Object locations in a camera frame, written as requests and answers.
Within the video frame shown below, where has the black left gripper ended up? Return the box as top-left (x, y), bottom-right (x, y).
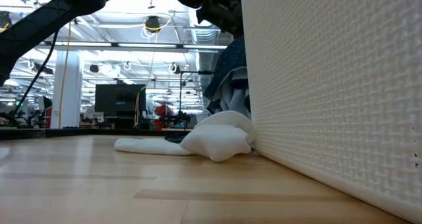
top-left (196, 0), bottom-right (245, 38)

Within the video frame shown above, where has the navy dotted garment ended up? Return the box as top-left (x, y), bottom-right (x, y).
top-left (202, 36), bottom-right (252, 120)

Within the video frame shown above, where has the white plastic storage bin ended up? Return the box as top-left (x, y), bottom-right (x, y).
top-left (239, 0), bottom-right (422, 224)

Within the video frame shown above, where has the black ceiling device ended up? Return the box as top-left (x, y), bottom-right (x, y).
top-left (144, 15), bottom-right (162, 34)

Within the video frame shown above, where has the ceiling light strip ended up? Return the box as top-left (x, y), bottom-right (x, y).
top-left (36, 41), bottom-right (229, 53)

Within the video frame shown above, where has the red object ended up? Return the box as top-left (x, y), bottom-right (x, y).
top-left (154, 104), bottom-right (175, 132)

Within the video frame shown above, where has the black monitor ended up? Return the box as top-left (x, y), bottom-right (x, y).
top-left (94, 84), bottom-right (147, 118)

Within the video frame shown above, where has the white pillar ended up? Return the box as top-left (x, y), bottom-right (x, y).
top-left (50, 50), bottom-right (83, 130)

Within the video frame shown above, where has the silver air duct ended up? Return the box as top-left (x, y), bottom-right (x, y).
top-left (189, 6), bottom-right (221, 72)

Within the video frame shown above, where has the hanging yellow cable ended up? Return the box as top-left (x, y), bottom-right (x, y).
top-left (134, 18), bottom-right (174, 125)

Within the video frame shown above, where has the long yellow cable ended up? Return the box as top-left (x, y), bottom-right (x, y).
top-left (57, 21), bottom-right (74, 130)

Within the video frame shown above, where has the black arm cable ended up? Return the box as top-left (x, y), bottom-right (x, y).
top-left (11, 28), bottom-right (62, 119)

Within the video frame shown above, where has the black aluminium table frame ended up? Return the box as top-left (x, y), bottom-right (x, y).
top-left (0, 127), bottom-right (167, 142)

